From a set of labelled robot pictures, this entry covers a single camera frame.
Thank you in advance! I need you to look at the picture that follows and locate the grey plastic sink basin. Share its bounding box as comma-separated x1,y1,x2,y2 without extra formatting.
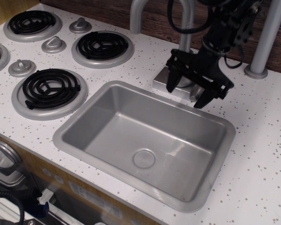
53,81,236,212

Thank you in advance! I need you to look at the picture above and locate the front right stove burner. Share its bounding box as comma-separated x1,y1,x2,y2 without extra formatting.
12,69,88,121

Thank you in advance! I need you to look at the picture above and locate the grey stove knob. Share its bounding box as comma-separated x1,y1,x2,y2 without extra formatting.
41,36,67,54
8,60,36,78
69,17,92,34

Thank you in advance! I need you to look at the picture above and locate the grey stove knob middle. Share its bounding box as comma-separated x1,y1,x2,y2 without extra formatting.
41,36,67,54

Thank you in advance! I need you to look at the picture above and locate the silver faucet lever handle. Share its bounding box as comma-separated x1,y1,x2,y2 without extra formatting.
189,84,205,102

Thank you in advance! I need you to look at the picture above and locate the grey support pole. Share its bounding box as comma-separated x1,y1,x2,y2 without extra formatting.
244,0,281,80

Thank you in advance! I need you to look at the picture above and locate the silver oven dial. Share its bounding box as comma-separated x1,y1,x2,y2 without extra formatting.
0,141,22,176

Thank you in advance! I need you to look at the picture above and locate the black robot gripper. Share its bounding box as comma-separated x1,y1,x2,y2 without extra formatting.
166,38,234,109

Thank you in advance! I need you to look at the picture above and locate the back left stove burner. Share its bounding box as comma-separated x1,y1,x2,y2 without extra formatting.
3,10,62,43

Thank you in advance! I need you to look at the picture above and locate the silver toy faucet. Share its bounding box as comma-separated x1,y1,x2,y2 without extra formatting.
130,0,195,100

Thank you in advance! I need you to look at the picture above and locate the grey stove knob front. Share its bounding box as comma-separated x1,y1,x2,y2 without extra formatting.
8,60,36,78

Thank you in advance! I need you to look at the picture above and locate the back right stove burner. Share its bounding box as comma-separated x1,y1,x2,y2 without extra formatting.
71,31,134,69

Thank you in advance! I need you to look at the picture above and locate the black cable lower left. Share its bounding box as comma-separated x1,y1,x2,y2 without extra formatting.
0,191,26,223

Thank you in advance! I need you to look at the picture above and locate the grey stove knob back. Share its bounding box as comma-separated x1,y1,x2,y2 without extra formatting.
69,17,92,34

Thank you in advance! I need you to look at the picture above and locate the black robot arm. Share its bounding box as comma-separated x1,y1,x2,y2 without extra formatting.
166,0,262,109

